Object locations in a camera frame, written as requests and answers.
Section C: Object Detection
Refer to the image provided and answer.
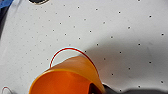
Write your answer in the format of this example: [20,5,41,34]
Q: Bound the yellow wooden gaming table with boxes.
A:
[0,0,168,94]

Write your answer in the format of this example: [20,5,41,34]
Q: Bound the black round disc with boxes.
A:
[28,0,51,6]

